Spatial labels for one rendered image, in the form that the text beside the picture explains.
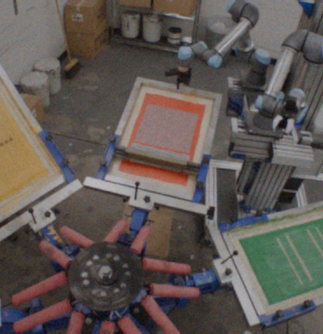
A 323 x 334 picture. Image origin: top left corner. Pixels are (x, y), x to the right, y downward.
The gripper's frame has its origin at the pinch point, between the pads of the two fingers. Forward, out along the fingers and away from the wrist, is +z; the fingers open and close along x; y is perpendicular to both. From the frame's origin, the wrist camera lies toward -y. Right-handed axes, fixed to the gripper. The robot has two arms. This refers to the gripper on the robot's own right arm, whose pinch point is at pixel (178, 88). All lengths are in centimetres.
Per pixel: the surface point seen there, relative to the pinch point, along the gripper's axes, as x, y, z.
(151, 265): -123, 15, -29
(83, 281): -139, -8, -44
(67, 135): 23, -123, 138
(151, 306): -140, 20, -37
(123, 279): -133, 7, -42
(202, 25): 277, -18, 168
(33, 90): 57, -174, 115
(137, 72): 166, -87, 178
